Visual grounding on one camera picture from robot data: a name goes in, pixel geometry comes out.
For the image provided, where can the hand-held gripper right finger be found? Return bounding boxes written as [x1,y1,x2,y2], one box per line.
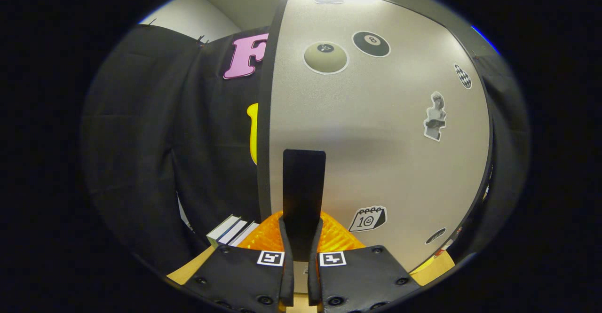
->
[308,210,420,313]

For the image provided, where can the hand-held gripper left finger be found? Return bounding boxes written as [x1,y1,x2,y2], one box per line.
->
[181,210,294,313]

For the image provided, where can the black door handle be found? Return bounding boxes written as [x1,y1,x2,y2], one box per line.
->
[282,149,326,262]

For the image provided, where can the beige shoe cabinet door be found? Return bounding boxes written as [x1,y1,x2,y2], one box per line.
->
[269,0,492,276]

